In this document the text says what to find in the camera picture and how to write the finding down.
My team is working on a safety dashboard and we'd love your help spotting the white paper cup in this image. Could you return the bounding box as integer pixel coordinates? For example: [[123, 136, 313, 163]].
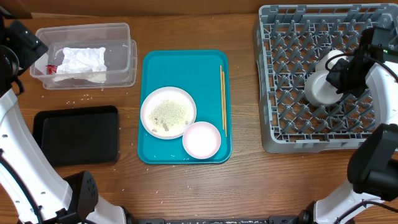
[[315, 50, 347, 72]]

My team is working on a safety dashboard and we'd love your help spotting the grey bowl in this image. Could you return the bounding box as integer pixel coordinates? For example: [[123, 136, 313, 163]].
[[304, 70, 343, 107]]

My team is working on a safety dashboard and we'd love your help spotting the white napkin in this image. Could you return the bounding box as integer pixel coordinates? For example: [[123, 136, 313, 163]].
[[53, 47, 107, 83]]

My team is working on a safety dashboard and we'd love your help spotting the red snack wrapper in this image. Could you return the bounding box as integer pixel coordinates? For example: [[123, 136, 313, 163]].
[[46, 64, 58, 75]]

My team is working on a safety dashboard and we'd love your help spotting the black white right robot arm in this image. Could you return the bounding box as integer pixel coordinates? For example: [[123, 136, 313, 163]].
[[292, 27, 397, 223]]

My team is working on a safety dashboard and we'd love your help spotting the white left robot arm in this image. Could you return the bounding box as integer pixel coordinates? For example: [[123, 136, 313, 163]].
[[1, 20, 134, 224]]

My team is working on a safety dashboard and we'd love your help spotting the grey dishwasher rack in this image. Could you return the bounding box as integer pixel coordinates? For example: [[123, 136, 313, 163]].
[[253, 3, 397, 153]]

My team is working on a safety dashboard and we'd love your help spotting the wooden chopstick right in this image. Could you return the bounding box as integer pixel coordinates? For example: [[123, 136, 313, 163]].
[[221, 71, 228, 138]]

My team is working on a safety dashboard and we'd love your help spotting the wooden chopstick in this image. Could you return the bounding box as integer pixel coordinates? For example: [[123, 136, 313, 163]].
[[220, 65, 225, 130], [221, 71, 228, 138]]

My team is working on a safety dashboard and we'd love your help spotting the wooden chopstick left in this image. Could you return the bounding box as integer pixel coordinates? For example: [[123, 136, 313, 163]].
[[220, 65, 225, 130]]

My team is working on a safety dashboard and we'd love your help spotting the teal plastic tray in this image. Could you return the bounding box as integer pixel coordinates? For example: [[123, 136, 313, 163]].
[[137, 50, 233, 165]]

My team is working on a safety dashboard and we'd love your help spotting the large white dirty plate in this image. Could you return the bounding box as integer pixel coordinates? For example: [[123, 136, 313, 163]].
[[140, 86, 197, 140]]

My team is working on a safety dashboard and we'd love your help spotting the clear plastic bin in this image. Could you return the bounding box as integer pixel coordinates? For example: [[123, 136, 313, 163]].
[[30, 23, 137, 90]]

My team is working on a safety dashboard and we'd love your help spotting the black tray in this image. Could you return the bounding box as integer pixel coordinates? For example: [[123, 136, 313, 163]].
[[32, 105, 119, 167]]

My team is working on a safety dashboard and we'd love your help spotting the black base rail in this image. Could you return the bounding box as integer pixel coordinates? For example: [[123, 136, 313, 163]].
[[136, 216, 298, 224]]

